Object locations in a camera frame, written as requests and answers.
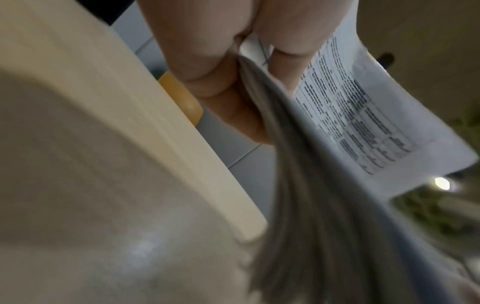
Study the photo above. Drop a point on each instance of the black monitor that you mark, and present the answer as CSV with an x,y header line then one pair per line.
x,y
112,12

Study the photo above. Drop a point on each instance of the person's left hand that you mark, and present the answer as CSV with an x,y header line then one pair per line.
x,y
202,44

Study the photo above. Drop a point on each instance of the yellow chair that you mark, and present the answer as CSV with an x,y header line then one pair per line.
x,y
183,101

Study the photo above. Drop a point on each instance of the pile of printed papers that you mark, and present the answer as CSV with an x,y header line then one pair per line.
x,y
337,207

